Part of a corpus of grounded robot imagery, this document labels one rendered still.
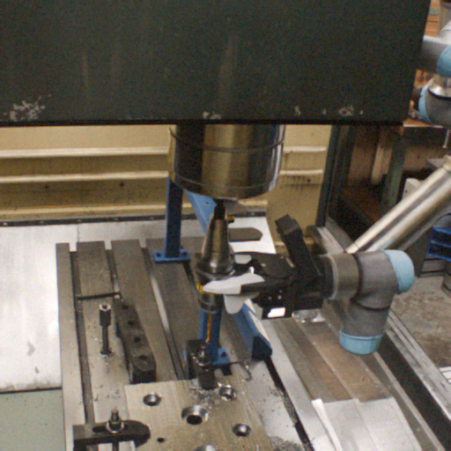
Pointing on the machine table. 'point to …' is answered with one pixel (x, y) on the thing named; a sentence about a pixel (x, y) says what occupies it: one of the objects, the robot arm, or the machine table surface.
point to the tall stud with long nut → (105, 328)
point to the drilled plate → (173, 425)
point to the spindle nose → (225, 159)
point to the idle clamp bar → (134, 334)
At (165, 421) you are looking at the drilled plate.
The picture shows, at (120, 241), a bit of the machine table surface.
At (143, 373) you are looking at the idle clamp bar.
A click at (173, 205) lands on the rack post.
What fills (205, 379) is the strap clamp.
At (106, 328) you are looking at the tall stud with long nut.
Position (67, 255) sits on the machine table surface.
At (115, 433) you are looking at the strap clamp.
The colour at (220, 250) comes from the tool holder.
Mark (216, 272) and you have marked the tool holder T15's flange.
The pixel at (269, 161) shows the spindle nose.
